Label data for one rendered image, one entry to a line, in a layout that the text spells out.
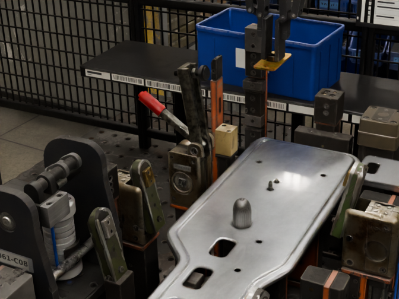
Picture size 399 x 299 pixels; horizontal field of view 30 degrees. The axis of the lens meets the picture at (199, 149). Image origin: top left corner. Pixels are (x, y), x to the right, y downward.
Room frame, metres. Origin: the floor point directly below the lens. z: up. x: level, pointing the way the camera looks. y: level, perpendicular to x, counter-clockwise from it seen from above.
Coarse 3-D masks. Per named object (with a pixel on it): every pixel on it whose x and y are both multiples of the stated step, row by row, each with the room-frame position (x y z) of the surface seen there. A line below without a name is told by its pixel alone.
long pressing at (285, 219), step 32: (256, 160) 1.28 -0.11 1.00; (288, 160) 1.28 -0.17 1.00; (320, 160) 1.28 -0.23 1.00; (352, 160) 1.27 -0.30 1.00; (224, 192) 1.16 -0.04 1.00; (256, 192) 1.16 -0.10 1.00; (288, 192) 1.16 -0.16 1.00; (320, 192) 1.15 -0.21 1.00; (192, 224) 1.06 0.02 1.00; (224, 224) 1.06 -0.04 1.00; (256, 224) 1.05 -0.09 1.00; (288, 224) 1.05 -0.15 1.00; (320, 224) 1.06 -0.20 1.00; (192, 256) 0.97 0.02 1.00; (256, 256) 0.96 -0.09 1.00; (288, 256) 0.96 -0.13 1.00; (160, 288) 0.88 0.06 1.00; (224, 288) 0.88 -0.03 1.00
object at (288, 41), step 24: (216, 24) 1.73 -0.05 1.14; (240, 24) 1.77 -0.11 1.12; (312, 24) 1.66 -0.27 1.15; (336, 24) 1.63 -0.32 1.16; (216, 48) 1.62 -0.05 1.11; (240, 48) 1.59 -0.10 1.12; (288, 48) 1.52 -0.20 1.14; (312, 48) 1.49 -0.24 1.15; (336, 48) 1.59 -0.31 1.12; (240, 72) 1.59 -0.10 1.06; (288, 72) 1.52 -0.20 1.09; (312, 72) 1.50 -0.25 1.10; (336, 72) 1.60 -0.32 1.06; (288, 96) 1.52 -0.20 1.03; (312, 96) 1.50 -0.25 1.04
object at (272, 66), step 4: (272, 52) 1.21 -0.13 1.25; (268, 56) 1.17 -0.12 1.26; (272, 56) 1.17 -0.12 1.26; (288, 56) 1.19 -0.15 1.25; (260, 60) 1.17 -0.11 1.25; (264, 60) 1.17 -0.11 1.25; (268, 60) 1.17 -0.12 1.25; (272, 60) 1.17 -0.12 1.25; (284, 60) 1.17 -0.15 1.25; (256, 64) 1.16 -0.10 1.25; (260, 64) 1.16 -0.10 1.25; (264, 64) 1.15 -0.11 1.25; (268, 64) 1.15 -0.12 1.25; (272, 64) 1.15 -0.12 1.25; (276, 64) 1.15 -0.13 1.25; (280, 64) 1.15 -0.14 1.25; (256, 68) 1.14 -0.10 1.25; (260, 68) 1.14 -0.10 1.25; (264, 68) 1.14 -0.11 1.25; (268, 68) 1.14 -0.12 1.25; (272, 68) 1.13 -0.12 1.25; (276, 68) 1.14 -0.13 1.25
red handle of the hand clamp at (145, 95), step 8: (144, 96) 1.28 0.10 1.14; (152, 96) 1.29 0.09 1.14; (144, 104) 1.28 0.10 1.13; (152, 104) 1.27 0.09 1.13; (160, 104) 1.27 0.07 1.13; (160, 112) 1.26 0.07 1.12; (168, 112) 1.27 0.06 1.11; (168, 120) 1.26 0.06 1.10; (176, 120) 1.26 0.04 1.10; (176, 128) 1.25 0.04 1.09; (184, 128) 1.25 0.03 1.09; (184, 136) 1.24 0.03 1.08
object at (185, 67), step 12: (180, 72) 1.23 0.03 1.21; (192, 72) 1.23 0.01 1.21; (204, 72) 1.22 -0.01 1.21; (180, 84) 1.23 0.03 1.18; (192, 84) 1.25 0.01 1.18; (192, 96) 1.22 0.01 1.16; (192, 108) 1.22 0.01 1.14; (192, 120) 1.22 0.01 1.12; (204, 120) 1.24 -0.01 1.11; (192, 132) 1.22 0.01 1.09; (204, 132) 1.24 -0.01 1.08; (204, 156) 1.22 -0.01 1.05
